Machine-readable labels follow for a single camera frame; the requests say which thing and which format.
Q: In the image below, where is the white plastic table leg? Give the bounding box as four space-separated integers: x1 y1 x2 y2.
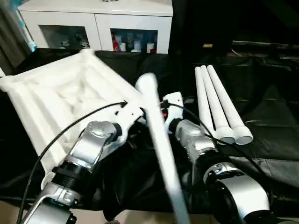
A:
135 72 191 224
200 65 236 144
206 64 254 145
194 66 216 133

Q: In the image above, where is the white plastic table top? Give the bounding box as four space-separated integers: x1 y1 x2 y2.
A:
0 49 146 179

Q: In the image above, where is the white cabinet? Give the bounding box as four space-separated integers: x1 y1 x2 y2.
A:
19 0 173 54

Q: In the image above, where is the black mat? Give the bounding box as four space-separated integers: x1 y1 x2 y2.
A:
0 47 299 220

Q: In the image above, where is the grey curtain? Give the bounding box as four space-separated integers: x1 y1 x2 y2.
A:
0 0 36 63

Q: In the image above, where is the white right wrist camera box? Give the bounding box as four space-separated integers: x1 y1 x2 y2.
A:
161 92 184 132

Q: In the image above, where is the silver metal rail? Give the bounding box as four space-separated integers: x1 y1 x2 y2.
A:
232 40 299 51

